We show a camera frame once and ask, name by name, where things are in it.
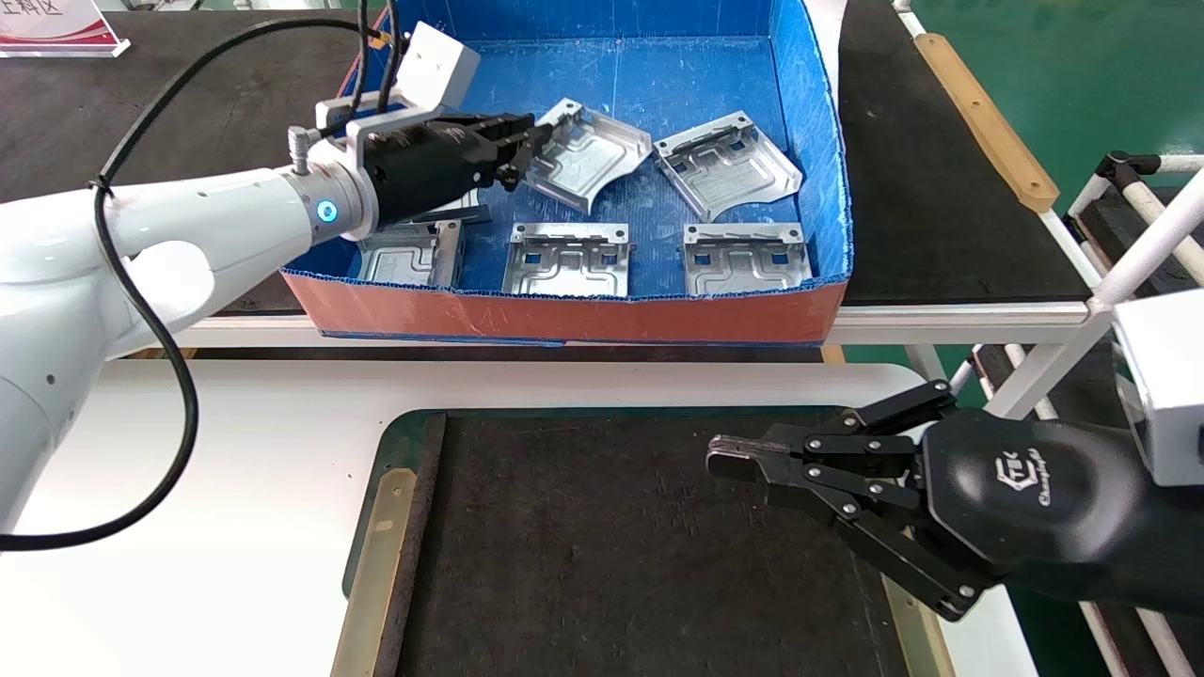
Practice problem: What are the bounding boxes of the short thick wooden strip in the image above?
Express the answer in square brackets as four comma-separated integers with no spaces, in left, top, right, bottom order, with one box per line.
[914,33,1060,213]

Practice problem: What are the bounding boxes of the black work mat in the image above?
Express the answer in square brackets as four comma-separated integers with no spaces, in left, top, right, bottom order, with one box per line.
[395,411,904,677]

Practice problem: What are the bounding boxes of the thin yellowish wooden strip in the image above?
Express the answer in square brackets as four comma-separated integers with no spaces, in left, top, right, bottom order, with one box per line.
[329,467,420,677]
[882,574,956,677]

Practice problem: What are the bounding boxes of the blue corrugated box brown outside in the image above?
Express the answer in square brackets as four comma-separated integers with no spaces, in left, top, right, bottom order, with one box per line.
[279,0,852,347]

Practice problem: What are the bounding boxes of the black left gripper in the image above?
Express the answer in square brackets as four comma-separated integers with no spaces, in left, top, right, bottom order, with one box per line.
[362,113,558,228]

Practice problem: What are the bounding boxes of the large black table mat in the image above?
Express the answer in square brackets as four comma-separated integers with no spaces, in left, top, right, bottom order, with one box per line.
[0,0,1092,316]

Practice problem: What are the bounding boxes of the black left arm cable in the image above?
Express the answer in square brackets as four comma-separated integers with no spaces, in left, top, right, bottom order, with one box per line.
[0,0,401,552]

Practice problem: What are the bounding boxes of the stamped metal bracket plate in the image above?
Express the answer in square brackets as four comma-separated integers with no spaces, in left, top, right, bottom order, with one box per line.
[683,223,813,299]
[525,98,653,215]
[353,219,465,290]
[501,223,630,300]
[411,193,493,227]
[654,111,804,224]

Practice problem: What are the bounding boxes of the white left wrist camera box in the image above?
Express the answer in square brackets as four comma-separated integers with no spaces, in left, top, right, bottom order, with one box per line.
[395,21,482,114]

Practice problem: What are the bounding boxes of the white pipe frame rack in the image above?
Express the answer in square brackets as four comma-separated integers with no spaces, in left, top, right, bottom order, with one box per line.
[945,150,1204,677]

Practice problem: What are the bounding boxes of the black rack shelf mat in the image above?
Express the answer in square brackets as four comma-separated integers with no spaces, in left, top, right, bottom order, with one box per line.
[1077,188,1204,294]

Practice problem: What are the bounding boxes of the white table frame rail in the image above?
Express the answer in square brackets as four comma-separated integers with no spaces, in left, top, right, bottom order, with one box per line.
[0,299,1116,351]

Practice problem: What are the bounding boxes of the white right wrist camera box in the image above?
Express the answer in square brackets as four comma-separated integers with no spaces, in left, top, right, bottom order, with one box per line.
[1113,290,1204,487]

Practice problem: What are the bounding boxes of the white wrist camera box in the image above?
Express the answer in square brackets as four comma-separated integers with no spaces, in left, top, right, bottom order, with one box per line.
[1113,290,1204,487]
[395,21,482,114]

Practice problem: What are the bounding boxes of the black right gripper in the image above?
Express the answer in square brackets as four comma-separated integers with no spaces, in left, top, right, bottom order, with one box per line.
[705,380,1204,623]

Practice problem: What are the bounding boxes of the white sign with red print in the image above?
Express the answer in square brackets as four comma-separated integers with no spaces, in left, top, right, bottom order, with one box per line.
[0,0,131,59]

